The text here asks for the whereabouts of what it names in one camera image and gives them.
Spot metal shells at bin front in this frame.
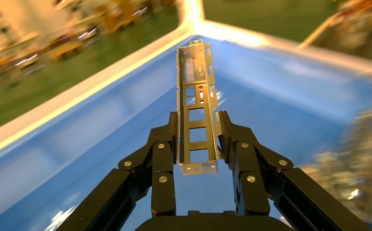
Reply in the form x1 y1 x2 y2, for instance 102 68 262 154
301 108 372 224

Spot silver metal channel bracket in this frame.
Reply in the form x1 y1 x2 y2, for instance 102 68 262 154
175 39 222 175

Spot blue plastic bin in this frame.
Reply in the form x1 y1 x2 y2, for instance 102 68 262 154
0 35 372 231

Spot white slotted shelf post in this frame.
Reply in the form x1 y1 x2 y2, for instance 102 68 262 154
176 0 206 29

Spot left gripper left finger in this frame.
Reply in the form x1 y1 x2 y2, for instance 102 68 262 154
56 111 179 231

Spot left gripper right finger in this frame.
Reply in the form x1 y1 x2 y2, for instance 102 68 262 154
218 111 372 231

